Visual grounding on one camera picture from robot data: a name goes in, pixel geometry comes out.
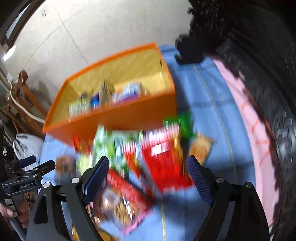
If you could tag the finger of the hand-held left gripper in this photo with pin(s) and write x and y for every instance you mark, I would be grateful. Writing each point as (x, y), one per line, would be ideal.
(27, 160)
(45, 168)

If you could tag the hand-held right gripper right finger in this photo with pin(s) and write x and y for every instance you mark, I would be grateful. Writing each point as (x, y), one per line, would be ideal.
(198, 183)

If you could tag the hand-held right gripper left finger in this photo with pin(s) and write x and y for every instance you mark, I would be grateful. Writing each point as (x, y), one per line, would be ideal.
(96, 183)

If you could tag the round walnut cake packet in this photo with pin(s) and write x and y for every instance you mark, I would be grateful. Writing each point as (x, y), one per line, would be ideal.
(63, 162)

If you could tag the green pea snack packet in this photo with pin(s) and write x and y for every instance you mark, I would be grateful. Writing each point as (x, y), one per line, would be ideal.
(81, 163)

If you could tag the clear biscuit packet red edge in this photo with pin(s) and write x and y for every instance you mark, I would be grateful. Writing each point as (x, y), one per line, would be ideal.
(123, 204)

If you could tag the orange rice cracker packet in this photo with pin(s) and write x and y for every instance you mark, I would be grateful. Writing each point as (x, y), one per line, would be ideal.
(201, 148)

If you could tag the green white candy packet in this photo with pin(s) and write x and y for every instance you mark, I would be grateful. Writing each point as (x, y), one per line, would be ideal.
(103, 143)

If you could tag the small red snack packet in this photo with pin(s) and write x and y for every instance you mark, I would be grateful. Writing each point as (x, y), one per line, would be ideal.
(78, 144)

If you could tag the red clear snack packet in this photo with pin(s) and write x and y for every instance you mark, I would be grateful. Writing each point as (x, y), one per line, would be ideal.
(163, 160)

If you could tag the yellow cracker packet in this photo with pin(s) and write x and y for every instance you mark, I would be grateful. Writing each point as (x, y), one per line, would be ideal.
(104, 235)

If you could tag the small green snack packet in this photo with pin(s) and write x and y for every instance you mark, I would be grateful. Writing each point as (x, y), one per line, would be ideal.
(182, 126)

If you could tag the small green-white snack packet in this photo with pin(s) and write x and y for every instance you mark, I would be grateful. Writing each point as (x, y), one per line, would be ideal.
(77, 107)

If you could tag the orange cardboard box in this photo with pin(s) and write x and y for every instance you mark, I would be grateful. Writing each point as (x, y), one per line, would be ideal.
(115, 115)

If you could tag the blue cookie packet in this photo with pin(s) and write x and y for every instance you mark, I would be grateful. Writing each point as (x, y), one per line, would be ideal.
(94, 101)

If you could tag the brown red-edged snack packet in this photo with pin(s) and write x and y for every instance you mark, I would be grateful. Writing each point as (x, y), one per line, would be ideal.
(105, 92)

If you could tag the white ball candy packet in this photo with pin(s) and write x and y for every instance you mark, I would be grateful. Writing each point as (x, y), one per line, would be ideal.
(129, 91)

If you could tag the person's left hand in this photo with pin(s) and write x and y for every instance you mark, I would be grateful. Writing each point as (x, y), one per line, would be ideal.
(22, 214)

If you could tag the white plastic bag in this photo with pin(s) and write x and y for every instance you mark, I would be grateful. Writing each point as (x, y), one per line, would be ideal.
(27, 143)

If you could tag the carved wooden chair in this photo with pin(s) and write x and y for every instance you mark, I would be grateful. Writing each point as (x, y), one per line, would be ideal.
(25, 102)

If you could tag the blue checked tablecloth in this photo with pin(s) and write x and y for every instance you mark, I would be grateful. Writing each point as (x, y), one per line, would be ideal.
(208, 111)

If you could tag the pink cloth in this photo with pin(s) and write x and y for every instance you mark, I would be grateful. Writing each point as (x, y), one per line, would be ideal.
(249, 120)

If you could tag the dark carved wooden furniture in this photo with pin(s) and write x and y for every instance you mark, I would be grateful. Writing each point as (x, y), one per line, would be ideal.
(254, 58)

